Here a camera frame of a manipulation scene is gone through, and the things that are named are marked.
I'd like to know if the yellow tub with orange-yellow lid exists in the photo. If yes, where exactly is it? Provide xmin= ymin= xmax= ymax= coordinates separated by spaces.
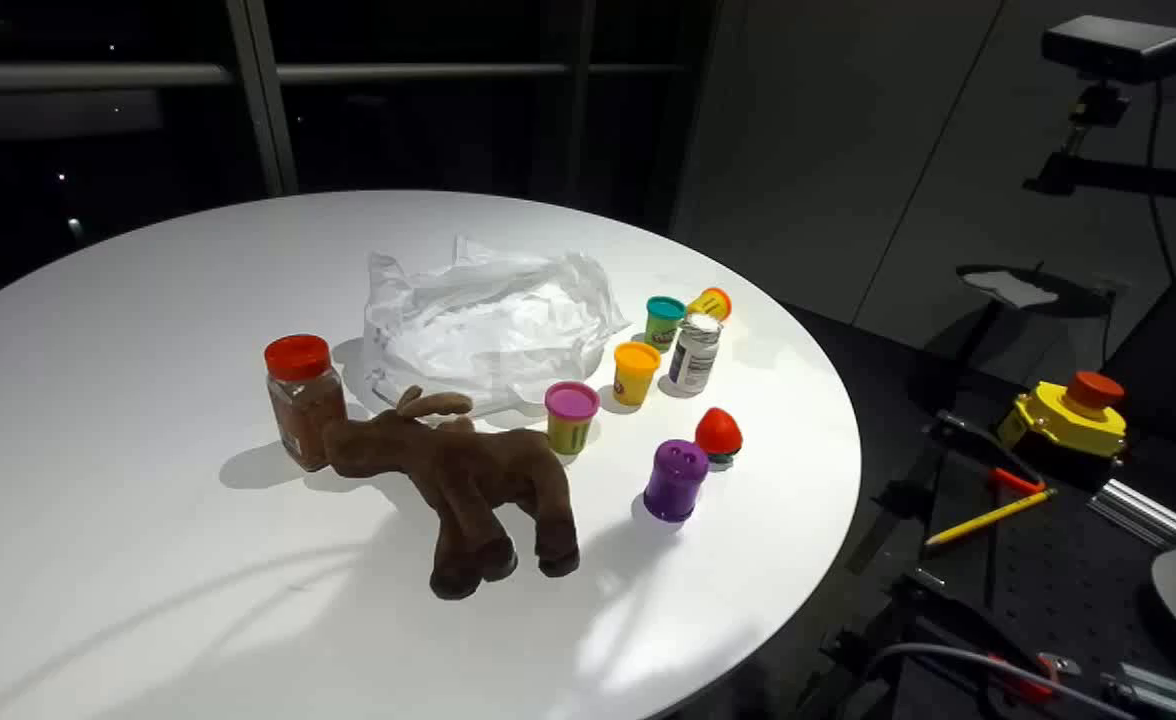
xmin=610 ymin=338 xmax=659 ymax=407

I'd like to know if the yellow tub with pink lid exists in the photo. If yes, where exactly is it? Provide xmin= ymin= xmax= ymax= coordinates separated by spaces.
xmin=543 ymin=380 xmax=599 ymax=454

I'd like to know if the yellow tub with teal lid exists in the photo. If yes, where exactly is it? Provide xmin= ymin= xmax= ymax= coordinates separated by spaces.
xmin=643 ymin=296 xmax=684 ymax=352

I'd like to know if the white pill bottle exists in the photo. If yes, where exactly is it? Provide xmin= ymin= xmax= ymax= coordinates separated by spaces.
xmin=667 ymin=313 xmax=721 ymax=396

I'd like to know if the purple plastic tub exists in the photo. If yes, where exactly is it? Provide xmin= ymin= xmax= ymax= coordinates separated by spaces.
xmin=643 ymin=438 xmax=708 ymax=523

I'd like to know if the yellow tub with red-orange lid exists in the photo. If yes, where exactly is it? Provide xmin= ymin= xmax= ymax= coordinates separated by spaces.
xmin=688 ymin=284 xmax=732 ymax=320

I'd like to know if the white plastic bag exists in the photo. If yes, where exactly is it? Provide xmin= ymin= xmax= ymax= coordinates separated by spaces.
xmin=350 ymin=248 xmax=624 ymax=412

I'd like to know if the red toy strawberry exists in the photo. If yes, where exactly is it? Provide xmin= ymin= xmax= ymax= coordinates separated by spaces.
xmin=694 ymin=407 xmax=743 ymax=463

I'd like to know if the brown plush moose toy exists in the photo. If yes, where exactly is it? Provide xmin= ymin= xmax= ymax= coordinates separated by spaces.
xmin=325 ymin=386 xmax=579 ymax=600

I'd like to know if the spice jar with orange lid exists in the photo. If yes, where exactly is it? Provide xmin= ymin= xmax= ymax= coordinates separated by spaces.
xmin=265 ymin=334 xmax=342 ymax=471

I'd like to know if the yellow and orange pencil tool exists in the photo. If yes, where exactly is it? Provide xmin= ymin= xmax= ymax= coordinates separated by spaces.
xmin=922 ymin=489 xmax=1057 ymax=546

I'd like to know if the yellow emergency stop button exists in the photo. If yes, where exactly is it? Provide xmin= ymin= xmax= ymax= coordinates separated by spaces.
xmin=995 ymin=373 xmax=1129 ymax=460

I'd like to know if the metal window rail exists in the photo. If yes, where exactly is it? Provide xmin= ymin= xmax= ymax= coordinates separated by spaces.
xmin=0 ymin=0 xmax=700 ymax=198

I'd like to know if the black camera on stand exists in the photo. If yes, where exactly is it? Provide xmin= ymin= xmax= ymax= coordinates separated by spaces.
xmin=1029 ymin=14 xmax=1176 ymax=198

